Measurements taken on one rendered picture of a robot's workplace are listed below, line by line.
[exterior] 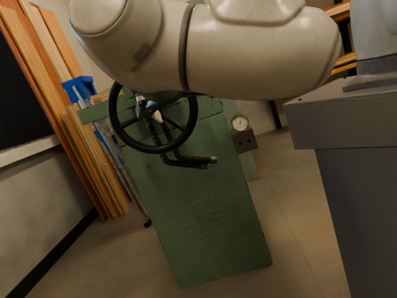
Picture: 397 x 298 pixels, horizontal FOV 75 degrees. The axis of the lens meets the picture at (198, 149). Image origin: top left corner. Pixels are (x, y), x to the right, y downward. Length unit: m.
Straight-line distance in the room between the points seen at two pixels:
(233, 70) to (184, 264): 1.08
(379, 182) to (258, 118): 2.91
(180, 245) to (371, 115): 0.90
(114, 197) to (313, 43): 2.28
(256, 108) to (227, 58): 3.20
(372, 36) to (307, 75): 0.37
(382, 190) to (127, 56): 0.57
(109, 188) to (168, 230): 1.34
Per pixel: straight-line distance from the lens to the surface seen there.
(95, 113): 1.09
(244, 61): 0.28
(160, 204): 1.12
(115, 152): 1.90
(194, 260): 1.25
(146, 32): 0.29
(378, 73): 0.67
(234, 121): 0.95
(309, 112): 0.65
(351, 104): 0.61
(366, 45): 0.67
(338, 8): 3.26
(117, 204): 2.48
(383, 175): 0.66
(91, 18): 0.29
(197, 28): 0.30
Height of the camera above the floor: 0.83
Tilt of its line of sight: 12 degrees down
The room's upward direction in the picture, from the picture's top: 20 degrees counter-clockwise
